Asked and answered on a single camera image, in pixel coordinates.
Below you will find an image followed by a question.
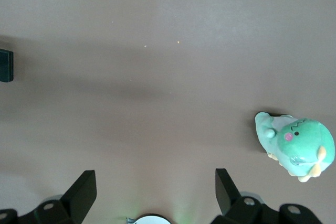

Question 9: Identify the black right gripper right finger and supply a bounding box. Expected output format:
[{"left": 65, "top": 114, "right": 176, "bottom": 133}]
[{"left": 212, "top": 168, "right": 263, "bottom": 224}]

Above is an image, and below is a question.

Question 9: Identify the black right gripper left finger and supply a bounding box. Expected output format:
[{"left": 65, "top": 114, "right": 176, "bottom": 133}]
[{"left": 18, "top": 170, "right": 97, "bottom": 224}]

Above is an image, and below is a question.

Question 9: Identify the black phone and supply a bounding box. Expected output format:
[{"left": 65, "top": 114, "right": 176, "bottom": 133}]
[{"left": 0, "top": 49, "right": 14, "bottom": 83}]

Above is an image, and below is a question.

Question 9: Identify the green dinosaur plush toy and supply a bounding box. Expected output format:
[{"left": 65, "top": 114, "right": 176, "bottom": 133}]
[{"left": 254, "top": 111, "right": 336, "bottom": 183}]

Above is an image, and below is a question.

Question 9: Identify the brown table cover mat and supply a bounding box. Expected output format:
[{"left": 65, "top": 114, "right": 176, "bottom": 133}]
[{"left": 0, "top": 0, "right": 336, "bottom": 224}]

